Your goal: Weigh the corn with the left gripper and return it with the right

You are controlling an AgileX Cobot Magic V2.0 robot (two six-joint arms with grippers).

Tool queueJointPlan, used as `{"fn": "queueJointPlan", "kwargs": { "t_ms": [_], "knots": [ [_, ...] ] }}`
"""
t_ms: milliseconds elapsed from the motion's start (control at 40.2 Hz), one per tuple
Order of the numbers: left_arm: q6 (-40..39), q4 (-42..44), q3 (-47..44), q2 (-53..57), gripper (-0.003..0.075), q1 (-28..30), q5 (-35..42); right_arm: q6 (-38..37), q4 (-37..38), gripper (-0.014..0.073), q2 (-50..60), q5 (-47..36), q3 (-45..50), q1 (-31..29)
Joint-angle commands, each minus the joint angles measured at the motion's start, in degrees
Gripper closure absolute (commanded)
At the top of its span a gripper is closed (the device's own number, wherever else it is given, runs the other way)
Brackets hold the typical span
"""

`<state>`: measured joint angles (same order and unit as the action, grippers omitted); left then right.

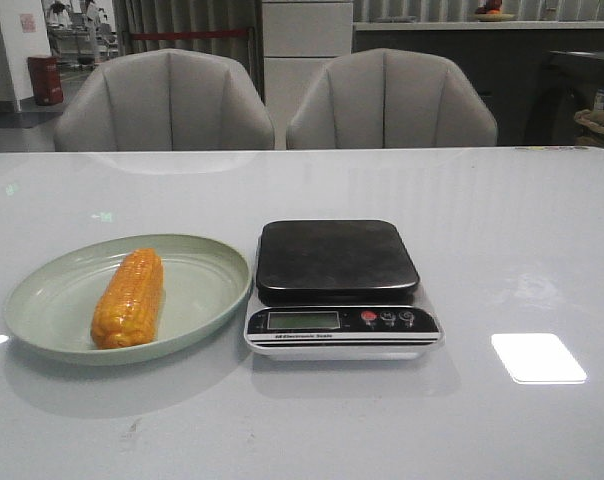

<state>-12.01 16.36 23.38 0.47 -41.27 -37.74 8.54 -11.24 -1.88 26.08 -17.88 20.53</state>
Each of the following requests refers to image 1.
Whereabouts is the beige cushion at right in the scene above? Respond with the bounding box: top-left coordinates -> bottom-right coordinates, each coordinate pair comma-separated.
574,110 -> 604,149

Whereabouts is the grey armchair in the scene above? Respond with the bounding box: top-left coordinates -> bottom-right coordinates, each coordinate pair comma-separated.
286,48 -> 498,150
53,49 -> 275,152

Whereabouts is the dark counter with white top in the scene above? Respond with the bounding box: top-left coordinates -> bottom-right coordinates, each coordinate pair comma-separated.
353,20 -> 604,145

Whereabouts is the left grey armchair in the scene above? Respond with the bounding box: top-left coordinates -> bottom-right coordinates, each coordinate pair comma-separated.
53,49 -> 275,152

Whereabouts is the red barrier belt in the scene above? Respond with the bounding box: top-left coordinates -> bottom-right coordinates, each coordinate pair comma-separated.
129,28 -> 253,41

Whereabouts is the pink wall notice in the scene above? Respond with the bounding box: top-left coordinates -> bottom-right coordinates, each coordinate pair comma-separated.
19,13 -> 36,33

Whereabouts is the orange corn cob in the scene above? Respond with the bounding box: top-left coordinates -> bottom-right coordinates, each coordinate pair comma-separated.
91,248 -> 164,349

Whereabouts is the red trash bin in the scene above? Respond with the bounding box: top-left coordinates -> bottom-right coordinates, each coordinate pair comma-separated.
27,55 -> 64,106

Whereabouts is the light green plate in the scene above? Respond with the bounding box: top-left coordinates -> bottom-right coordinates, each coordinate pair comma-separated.
4,234 -> 252,366

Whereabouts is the white drawer cabinet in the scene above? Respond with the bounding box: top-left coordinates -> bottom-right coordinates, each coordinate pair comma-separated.
261,1 -> 353,149

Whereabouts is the dark side table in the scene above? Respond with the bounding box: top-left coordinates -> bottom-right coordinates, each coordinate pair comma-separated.
523,51 -> 604,145

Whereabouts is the right grey armchair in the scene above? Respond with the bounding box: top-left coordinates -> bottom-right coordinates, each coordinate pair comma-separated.
286,48 -> 498,150

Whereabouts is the black silver kitchen scale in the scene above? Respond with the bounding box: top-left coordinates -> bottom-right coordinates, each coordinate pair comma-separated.
244,219 -> 444,360

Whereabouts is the fruit bowl on counter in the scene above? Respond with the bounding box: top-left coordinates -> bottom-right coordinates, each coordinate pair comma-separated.
473,0 -> 515,22

